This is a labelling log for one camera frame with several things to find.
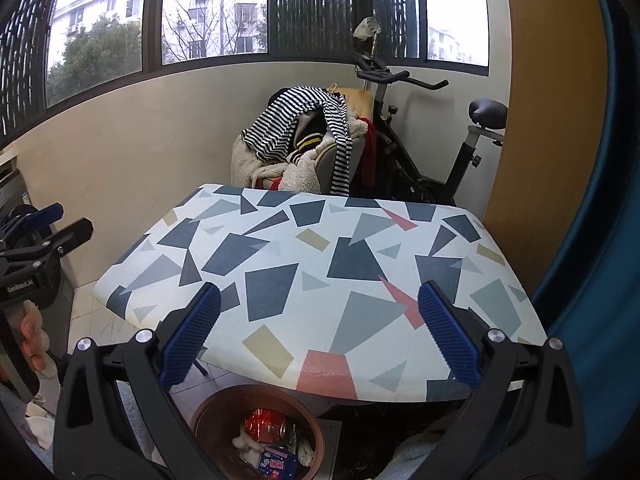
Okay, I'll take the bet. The red cloth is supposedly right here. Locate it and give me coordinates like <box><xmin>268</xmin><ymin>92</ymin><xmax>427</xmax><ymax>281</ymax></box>
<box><xmin>361</xmin><ymin>117</ymin><xmax>378</xmax><ymax>187</ymax></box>

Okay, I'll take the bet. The teal fabric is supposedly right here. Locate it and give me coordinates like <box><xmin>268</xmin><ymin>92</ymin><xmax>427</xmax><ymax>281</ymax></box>
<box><xmin>530</xmin><ymin>0</ymin><xmax>640</xmax><ymax>471</ymax></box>

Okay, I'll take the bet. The tan chair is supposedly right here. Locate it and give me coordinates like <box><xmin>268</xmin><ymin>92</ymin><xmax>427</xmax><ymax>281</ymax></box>
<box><xmin>312</xmin><ymin>87</ymin><xmax>376</xmax><ymax>196</ymax></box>

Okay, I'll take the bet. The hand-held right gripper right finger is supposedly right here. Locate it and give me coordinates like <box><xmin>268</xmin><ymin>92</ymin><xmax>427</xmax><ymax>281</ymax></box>
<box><xmin>417</xmin><ymin>280</ymin><xmax>588</xmax><ymax>480</ymax></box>

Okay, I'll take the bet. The white flat board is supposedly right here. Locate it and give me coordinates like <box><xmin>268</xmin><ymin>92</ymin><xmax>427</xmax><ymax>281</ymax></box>
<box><xmin>317</xmin><ymin>416</ymin><xmax>343</xmax><ymax>480</ymax></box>

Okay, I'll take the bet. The wooden door panel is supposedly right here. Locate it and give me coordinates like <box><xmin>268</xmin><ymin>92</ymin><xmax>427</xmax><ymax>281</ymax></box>
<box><xmin>482</xmin><ymin>0</ymin><xmax>608</xmax><ymax>293</ymax></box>

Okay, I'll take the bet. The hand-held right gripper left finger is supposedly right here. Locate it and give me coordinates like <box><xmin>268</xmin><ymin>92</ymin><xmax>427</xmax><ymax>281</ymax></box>
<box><xmin>54</xmin><ymin>282</ymin><xmax>223</xmax><ymax>480</ymax></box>

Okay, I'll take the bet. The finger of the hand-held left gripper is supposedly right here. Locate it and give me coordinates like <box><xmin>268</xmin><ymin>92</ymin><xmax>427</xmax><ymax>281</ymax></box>
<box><xmin>0</xmin><ymin>203</ymin><xmax>65</xmax><ymax>233</ymax></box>
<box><xmin>0</xmin><ymin>217</ymin><xmax>94</xmax><ymax>266</ymax></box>

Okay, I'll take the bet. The crushed red soda can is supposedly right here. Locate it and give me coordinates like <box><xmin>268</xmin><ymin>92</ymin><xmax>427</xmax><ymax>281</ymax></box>
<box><xmin>243</xmin><ymin>408</ymin><xmax>291</xmax><ymax>443</ymax></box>

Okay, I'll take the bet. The blue ice cream box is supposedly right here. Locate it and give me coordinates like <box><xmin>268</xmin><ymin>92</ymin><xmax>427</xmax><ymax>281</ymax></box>
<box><xmin>256</xmin><ymin>444</ymin><xmax>301</xmax><ymax>477</ymax></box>

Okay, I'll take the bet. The cream fluffy cloth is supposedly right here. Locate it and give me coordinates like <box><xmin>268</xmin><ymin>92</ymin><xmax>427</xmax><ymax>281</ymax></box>
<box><xmin>25</xmin><ymin>365</ymin><xmax>58</xmax><ymax>448</ymax></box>

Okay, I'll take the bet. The white tissue with pink sticker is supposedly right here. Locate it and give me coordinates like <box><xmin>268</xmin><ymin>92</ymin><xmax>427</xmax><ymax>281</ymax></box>
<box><xmin>232</xmin><ymin>430</ymin><xmax>261</xmax><ymax>456</ymax></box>

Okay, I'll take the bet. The geometric patterned table cover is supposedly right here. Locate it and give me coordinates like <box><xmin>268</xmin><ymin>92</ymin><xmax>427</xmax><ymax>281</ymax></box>
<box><xmin>94</xmin><ymin>185</ymin><xmax>548</xmax><ymax>403</ymax></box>

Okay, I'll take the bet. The brown plastic bin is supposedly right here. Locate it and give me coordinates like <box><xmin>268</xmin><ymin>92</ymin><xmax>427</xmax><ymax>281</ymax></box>
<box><xmin>190</xmin><ymin>384</ymin><xmax>326</xmax><ymax>480</ymax></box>

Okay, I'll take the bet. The grey washing machine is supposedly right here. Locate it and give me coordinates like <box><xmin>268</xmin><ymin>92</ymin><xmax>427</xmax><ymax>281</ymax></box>
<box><xmin>0</xmin><ymin>152</ymin><xmax>73</xmax><ymax>361</ymax></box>

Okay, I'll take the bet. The dark framed window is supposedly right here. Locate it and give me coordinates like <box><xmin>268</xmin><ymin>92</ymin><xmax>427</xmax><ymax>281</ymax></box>
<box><xmin>0</xmin><ymin>0</ymin><xmax>493</xmax><ymax>148</ymax></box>

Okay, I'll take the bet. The beige cap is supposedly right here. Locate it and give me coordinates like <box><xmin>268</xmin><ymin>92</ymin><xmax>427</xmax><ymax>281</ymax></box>
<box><xmin>352</xmin><ymin>16</ymin><xmax>383</xmax><ymax>41</ymax></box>

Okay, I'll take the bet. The black white striped shirt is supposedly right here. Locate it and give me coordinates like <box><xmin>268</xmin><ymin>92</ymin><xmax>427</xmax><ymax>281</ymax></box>
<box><xmin>241</xmin><ymin>86</ymin><xmax>355</xmax><ymax>197</ymax></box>

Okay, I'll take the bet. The grey jacket yellow stripe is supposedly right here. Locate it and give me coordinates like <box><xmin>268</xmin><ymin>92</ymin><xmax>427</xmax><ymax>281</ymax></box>
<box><xmin>290</xmin><ymin>110</ymin><xmax>336</xmax><ymax>161</ymax></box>

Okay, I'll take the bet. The black exercise bike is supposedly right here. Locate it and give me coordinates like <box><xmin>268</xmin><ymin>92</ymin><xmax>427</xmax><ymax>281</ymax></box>
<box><xmin>352</xmin><ymin>50</ymin><xmax>508</xmax><ymax>206</ymax></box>

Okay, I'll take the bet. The person's left hand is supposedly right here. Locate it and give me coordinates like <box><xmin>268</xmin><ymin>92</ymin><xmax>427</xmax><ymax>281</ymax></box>
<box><xmin>17</xmin><ymin>300</ymin><xmax>53</xmax><ymax>380</ymax></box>

